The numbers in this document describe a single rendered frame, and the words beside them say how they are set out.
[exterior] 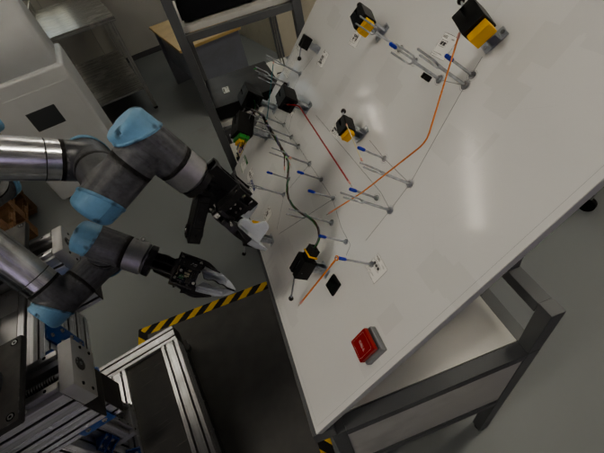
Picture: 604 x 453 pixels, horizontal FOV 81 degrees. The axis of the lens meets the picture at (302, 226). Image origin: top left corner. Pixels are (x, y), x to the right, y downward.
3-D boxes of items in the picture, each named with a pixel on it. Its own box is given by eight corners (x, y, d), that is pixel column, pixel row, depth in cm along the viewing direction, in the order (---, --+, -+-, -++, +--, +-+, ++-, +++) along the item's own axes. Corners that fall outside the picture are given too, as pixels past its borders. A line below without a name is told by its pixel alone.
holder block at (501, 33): (488, 4, 67) (460, -23, 63) (513, 39, 62) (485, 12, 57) (466, 25, 71) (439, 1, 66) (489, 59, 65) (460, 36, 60)
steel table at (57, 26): (130, 64, 586) (86, -19, 503) (161, 107, 443) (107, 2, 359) (82, 83, 568) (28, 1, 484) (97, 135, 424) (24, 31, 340)
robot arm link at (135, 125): (99, 137, 58) (132, 98, 59) (154, 177, 65) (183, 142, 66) (103, 147, 52) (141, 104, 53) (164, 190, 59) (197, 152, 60)
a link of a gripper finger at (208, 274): (238, 289, 82) (199, 276, 79) (234, 291, 87) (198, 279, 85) (243, 277, 83) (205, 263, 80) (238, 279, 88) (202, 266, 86)
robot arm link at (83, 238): (87, 226, 81) (83, 211, 74) (136, 244, 84) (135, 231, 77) (69, 257, 78) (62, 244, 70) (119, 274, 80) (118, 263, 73)
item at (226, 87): (217, 122, 159) (211, 109, 155) (208, 93, 184) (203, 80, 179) (285, 100, 162) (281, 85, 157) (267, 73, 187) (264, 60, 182)
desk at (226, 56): (208, 117, 400) (179, 50, 347) (174, 84, 487) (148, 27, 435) (260, 93, 416) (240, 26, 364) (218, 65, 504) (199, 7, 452)
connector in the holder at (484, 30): (492, 25, 59) (484, 17, 58) (497, 31, 58) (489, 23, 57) (474, 43, 61) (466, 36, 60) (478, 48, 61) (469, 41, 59)
